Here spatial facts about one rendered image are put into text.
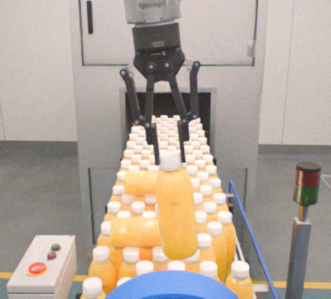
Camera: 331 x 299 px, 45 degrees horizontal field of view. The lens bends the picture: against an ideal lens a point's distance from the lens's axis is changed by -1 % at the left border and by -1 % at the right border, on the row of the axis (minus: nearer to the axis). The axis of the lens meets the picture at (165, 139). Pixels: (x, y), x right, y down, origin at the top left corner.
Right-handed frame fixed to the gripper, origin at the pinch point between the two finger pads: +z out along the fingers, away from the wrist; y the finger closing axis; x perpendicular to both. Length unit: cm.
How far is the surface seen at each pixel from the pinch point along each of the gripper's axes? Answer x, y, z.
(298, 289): 27, 30, 57
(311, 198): 27, 34, 28
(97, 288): 1.0, -18.1, 30.5
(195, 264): 13.5, 2.3, 35.9
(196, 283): -14.5, 2.5, 18.3
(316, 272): 157, 80, 158
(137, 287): -14.8, -6.7, 17.9
